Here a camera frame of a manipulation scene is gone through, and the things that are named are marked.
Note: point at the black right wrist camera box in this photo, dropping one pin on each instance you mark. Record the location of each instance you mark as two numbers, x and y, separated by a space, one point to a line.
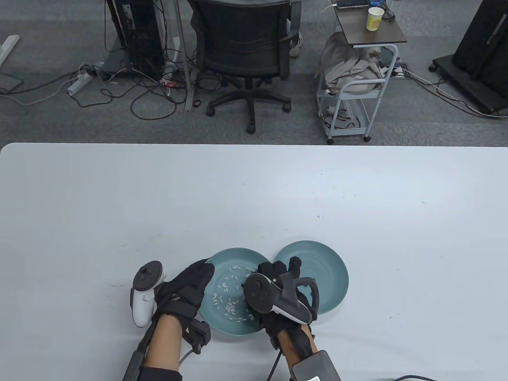
317 367

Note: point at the person's right forearm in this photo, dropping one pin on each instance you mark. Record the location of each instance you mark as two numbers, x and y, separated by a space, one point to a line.
291 345

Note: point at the teal ceramic plate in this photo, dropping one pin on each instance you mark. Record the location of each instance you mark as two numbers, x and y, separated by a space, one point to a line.
226 325
329 274

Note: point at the white power strip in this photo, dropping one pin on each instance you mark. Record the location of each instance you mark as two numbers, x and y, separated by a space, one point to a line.
77 85

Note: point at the scattered white rice grains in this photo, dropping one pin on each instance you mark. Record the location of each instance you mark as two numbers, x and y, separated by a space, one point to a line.
230 306

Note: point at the clear bottle with blue label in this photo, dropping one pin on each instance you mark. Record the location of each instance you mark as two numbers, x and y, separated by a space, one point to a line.
376 2

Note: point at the grey metal desk leg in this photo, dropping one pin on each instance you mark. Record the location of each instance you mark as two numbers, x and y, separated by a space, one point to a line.
183 51

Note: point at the grey floor power strip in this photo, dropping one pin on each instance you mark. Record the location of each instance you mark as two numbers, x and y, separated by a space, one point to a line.
399 71

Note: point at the white desk foot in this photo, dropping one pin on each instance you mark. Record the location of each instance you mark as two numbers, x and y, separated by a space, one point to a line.
8 45

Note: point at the beige cloth bundle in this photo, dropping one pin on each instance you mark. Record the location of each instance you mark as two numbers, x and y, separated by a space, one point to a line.
349 67

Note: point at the white cart with brown top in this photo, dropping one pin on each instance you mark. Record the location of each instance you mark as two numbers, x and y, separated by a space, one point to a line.
373 33

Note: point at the black mesh office chair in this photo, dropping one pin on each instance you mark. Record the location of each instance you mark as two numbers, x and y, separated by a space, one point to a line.
242 43

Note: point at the person's right hand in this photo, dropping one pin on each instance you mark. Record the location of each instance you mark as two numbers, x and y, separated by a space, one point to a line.
274 270

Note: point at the black glove sensor module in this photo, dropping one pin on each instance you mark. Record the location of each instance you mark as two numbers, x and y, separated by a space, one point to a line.
198 333

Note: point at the person's left hand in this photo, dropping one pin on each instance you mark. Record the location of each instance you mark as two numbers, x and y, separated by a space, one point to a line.
184 291

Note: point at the yellow paper cup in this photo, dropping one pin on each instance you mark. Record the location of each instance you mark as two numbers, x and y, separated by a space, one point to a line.
374 20

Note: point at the black wheeled monitor stand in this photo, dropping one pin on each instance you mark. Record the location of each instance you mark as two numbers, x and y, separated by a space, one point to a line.
484 39

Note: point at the person's left forearm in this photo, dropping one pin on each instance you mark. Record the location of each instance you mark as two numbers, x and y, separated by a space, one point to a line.
164 343

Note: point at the white and black left controller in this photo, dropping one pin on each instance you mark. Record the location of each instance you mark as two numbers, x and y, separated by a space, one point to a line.
142 307

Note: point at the black computer tower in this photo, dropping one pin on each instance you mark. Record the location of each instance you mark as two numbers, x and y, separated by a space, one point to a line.
137 35

